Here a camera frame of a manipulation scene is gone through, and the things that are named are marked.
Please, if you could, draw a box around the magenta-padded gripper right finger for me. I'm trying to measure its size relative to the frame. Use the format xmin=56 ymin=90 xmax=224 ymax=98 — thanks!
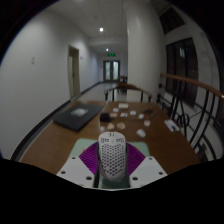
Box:
xmin=124 ymin=141 xmax=168 ymax=190

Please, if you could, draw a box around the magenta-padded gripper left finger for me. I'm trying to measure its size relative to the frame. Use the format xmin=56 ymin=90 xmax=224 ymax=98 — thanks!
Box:
xmin=56 ymin=141 xmax=102 ymax=189

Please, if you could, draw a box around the white perforated computer mouse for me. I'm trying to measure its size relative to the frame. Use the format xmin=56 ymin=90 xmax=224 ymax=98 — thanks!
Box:
xmin=96 ymin=130 xmax=130 ymax=181

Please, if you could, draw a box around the white cartoon sticker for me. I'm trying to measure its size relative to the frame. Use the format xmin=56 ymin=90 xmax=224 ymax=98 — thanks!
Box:
xmin=136 ymin=128 xmax=147 ymax=138

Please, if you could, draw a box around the dark closed laptop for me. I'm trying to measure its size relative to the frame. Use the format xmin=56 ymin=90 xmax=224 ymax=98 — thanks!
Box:
xmin=52 ymin=102 xmax=106 ymax=132

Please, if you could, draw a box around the small black round device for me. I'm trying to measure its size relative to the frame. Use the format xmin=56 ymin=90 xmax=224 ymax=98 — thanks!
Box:
xmin=99 ymin=112 xmax=111 ymax=122

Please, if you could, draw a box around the small white box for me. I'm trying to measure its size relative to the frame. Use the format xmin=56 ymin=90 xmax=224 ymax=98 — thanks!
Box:
xmin=117 ymin=102 xmax=130 ymax=110

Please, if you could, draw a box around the black railing with wooden handrail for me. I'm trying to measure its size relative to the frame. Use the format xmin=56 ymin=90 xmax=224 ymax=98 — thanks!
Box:
xmin=156 ymin=73 xmax=224 ymax=163

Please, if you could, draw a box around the brown wooden chair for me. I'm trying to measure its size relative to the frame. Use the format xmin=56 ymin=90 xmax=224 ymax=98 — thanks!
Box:
xmin=104 ymin=82 xmax=154 ymax=103

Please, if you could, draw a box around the open side door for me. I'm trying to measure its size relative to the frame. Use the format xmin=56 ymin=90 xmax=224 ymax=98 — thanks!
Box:
xmin=67 ymin=44 xmax=82 ymax=100

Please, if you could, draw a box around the glass double door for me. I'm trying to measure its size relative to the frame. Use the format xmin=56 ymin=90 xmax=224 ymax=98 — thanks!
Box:
xmin=102 ymin=59 xmax=121 ymax=83

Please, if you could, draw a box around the dark framed window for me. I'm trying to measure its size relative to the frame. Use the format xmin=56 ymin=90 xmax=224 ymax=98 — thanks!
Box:
xmin=165 ymin=37 xmax=200 ymax=108

